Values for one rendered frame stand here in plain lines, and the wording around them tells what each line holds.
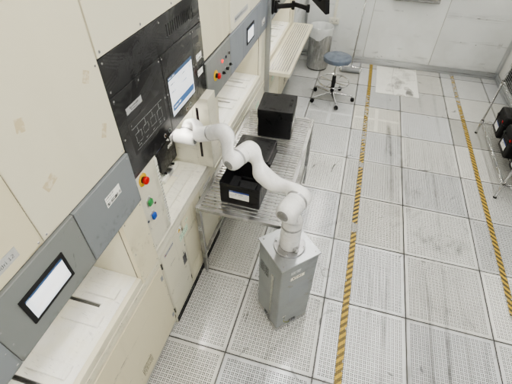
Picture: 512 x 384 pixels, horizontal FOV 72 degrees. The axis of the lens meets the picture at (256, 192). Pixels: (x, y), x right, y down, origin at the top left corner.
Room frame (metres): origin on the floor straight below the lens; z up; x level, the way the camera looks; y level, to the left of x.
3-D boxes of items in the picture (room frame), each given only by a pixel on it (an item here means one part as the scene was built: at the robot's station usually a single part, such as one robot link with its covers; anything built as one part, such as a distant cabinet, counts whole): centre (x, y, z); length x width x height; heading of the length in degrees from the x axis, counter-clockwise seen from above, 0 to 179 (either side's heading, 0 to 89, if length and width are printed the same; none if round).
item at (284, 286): (1.30, -0.21, 0.38); 0.28 x 0.28 x 0.76; 30
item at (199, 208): (2.15, -0.05, 0.38); 1.30 x 0.60 x 0.76; 165
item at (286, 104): (2.54, -0.17, 0.89); 0.29 x 0.29 x 0.25; 79
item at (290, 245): (1.30, -0.21, 0.85); 0.19 x 0.19 x 0.18
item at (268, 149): (2.13, 0.02, 0.83); 0.29 x 0.29 x 0.13; 74
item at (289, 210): (1.28, -0.19, 1.07); 0.19 x 0.12 x 0.24; 144
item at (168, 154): (1.83, 0.68, 1.07); 0.24 x 0.20 x 0.32; 164
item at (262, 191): (1.76, 0.07, 0.85); 0.28 x 0.28 x 0.17; 73
